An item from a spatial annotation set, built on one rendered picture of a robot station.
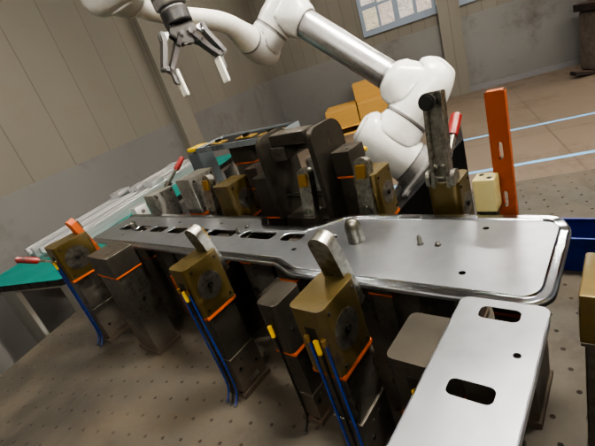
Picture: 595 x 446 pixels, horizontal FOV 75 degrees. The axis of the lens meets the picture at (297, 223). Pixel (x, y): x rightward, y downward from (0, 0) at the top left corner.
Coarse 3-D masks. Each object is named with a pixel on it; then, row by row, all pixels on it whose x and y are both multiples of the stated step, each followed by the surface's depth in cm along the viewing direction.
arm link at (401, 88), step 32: (288, 0) 138; (288, 32) 143; (320, 32) 137; (352, 64) 136; (384, 64) 131; (416, 64) 126; (448, 64) 125; (384, 96) 133; (416, 96) 125; (448, 96) 128
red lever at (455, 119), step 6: (456, 114) 77; (450, 120) 77; (456, 120) 76; (450, 126) 76; (456, 126) 76; (450, 132) 76; (456, 132) 76; (450, 138) 75; (438, 174) 73; (444, 174) 72; (438, 180) 73; (444, 180) 72
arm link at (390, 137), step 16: (384, 112) 131; (368, 128) 130; (384, 128) 129; (400, 128) 128; (416, 128) 128; (368, 144) 131; (384, 144) 129; (400, 144) 129; (416, 144) 131; (384, 160) 132; (400, 160) 130; (400, 176) 134
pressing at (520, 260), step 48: (96, 240) 133; (144, 240) 115; (240, 240) 92; (384, 240) 71; (432, 240) 66; (480, 240) 62; (528, 240) 58; (384, 288) 59; (432, 288) 55; (480, 288) 52; (528, 288) 49
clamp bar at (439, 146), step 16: (432, 96) 66; (432, 112) 70; (432, 128) 71; (448, 128) 70; (432, 144) 72; (448, 144) 70; (432, 160) 72; (448, 160) 70; (432, 176) 73; (448, 176) 71
